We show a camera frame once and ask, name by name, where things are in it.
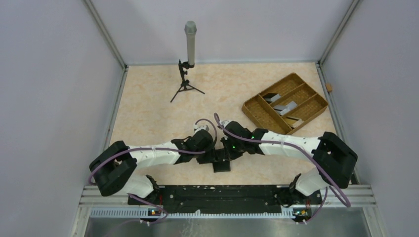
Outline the black leather card holder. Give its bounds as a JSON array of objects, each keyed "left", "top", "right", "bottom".
[{"left": 196, "top": 149, "right": 231, "bottom": 173}]

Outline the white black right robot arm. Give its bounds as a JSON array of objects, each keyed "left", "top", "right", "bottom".
[{"left": 218, "top": 120, "right": 358, "bottom": 207}]

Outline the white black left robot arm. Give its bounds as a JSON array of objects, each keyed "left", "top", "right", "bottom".
[{"left": 89, "top": 129, "right": 213, "bottom": 204}]

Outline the black card stack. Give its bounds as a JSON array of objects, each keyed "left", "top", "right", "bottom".
[{"left": 262, "top": 93, "right": 281, "bottom": 103}]

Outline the silver card stack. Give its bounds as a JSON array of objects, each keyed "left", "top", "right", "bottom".
[{"left": 273, "top": 101, "right": 297, "bottom": 116}]

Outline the gold card stack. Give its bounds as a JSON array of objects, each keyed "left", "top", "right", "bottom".
[{"left": 284, "top": 117, "right": 304, "bottom": 129}]

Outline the black mini tripod stand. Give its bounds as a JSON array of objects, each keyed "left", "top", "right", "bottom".
[{"left": 170, "top": 59, "right": 205, "bottom": 103}]

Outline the grey microphone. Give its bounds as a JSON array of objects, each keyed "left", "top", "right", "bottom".
[{"left": 184, "top": 21, "right": 197, "bottom": 68}]

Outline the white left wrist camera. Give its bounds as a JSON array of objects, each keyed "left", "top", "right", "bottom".
[{"left": 193, "top": 123, "right": 209, "bottom": 133}]

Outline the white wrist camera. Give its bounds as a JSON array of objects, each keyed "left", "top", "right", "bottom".
[
  {"left": 218, "top": 120, "right": 231, "bottom": 128},
  {"left": 193, "top": 123, "right": 209, "bottom": 133}
]

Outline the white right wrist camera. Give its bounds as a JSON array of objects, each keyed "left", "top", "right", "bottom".
[{"left": 218, "top": 120, "right": 231, "bottom": 128}]

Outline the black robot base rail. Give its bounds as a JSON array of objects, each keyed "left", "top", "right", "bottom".
[{"left": 146, "top": 185, "right": 322, "bottom": 214}]

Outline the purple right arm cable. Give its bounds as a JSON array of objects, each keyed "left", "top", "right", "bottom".
[{"left": 213, "top": 113, "right": 351, "bottom": 225}]

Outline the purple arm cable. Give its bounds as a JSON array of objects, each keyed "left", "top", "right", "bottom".
[
  {"left": 213, "top": 113, "right": 351, "bottom": 225},
  {"left": 88, "top": 118, "right": 218, "bottom": 237}
]

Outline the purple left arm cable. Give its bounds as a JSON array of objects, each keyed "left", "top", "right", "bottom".
[{"left": 88, "top": 118, "right": 218, "bottom": 237}]

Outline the small wooden wall block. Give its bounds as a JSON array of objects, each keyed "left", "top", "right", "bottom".
[{"left": 325, "top": 83, "right": 333, "bottom": 93}]

